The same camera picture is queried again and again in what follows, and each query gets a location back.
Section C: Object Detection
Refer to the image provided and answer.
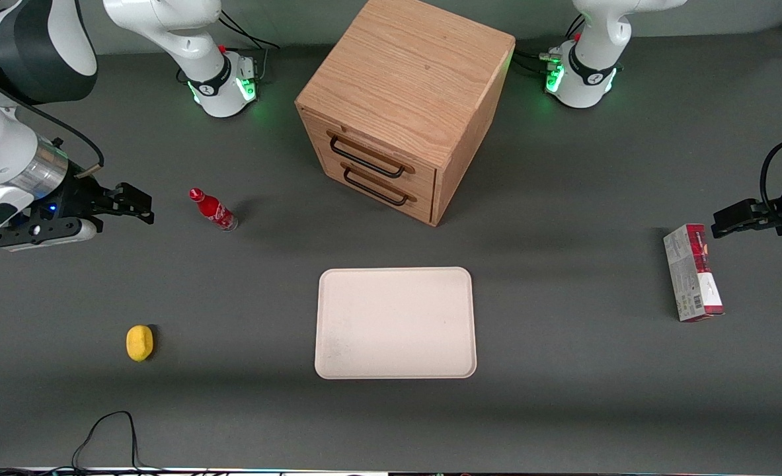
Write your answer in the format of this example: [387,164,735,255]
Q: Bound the wooden drawer cabinet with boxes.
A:
[295,0,516,227]

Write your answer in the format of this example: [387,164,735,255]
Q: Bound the black long drawer handle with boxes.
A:
[327,132,416,179]

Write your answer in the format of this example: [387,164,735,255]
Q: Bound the black left arm base cables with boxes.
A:
[514,12,588,77]

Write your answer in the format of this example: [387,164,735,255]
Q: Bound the grey and red carton box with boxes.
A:
[662,223,725,323]

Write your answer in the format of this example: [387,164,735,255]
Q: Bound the black short drawer handle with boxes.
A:
[341,165,416,207]

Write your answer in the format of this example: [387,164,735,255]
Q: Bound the yellow lemon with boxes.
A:
[126,325,155,363]

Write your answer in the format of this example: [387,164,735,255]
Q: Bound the black right arm base cables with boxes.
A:
[214,9,280,85]

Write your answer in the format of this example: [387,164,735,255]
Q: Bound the red coke bottle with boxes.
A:
[189,188,239,232]

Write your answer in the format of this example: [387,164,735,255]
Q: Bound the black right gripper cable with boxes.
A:
[0,93,106,178]

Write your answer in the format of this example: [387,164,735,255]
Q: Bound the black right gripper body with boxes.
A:
[34,173,118,223]

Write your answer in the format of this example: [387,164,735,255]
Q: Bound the black arm base cables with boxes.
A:
[514,12,588,77]
[214,9,280,85]

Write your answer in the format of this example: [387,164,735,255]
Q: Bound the beige rectangular tray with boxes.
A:
[314,266,478,380]

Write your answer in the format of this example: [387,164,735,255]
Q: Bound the black looped table cable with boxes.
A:
[71,411,167,474]

